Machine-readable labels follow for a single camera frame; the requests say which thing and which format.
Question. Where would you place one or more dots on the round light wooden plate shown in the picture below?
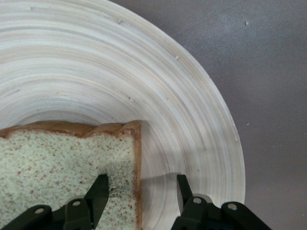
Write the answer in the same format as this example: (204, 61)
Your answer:
(96, 72)

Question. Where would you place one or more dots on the slice of bread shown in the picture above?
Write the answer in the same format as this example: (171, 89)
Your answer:
(60, 155)

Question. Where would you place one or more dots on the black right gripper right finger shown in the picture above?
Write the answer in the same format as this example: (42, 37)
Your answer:
(201, 215)

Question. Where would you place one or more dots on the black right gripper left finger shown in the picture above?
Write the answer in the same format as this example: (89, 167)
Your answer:
(79, 215)

